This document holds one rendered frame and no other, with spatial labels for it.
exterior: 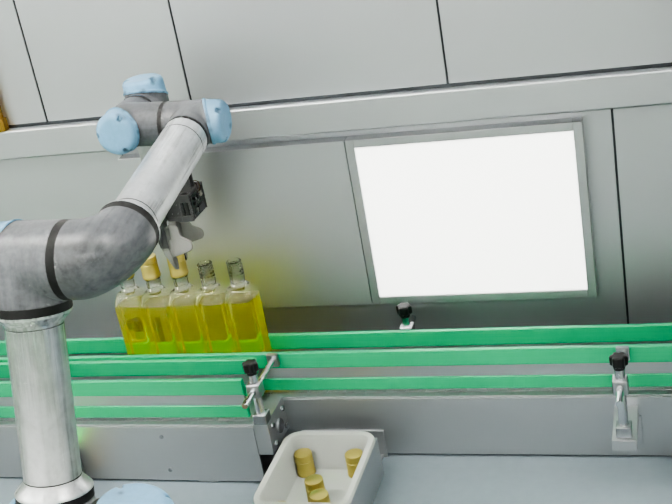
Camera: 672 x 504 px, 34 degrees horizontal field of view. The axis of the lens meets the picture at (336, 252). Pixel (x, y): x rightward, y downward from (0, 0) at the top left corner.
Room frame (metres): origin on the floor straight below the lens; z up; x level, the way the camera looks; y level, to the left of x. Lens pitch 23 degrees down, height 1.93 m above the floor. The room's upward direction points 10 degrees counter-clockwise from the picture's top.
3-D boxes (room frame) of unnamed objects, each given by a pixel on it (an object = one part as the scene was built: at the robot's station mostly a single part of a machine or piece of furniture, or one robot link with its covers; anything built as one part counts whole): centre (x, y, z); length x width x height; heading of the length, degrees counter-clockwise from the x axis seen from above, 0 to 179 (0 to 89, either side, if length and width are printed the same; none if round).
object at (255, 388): (1.80, 0.18, 0.95); 0.17 x 0.03 x 0.12; 161
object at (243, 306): (1.94, 0.19, 0.99); 0.06 x 0.06 x 0.21; 70
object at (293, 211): (2.00, -0.04, 1.15); 0.90 x 0.03 x 0.34; 71
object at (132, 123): (1.87, 0.30, 1.45); 0.11 x 0.11 x 0.08; 72
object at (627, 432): (1.59, -0.42, 0.90); 0.17 x 0.05 x 0.23; 161
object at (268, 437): (1.81, 0.18, 0.85); 0.09 x 0.04 x 0.07; 161
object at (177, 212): (1.96, 0.27, 1.29); 0.09 x 0.08 x 0.12; 71
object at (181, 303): (1.97, 0.30, 0.99); 0.06 x 0.06 x 0.21; 71
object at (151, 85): (1.96, 0.28, 1.45); 0.09 x 0.08 x 0.11; 162
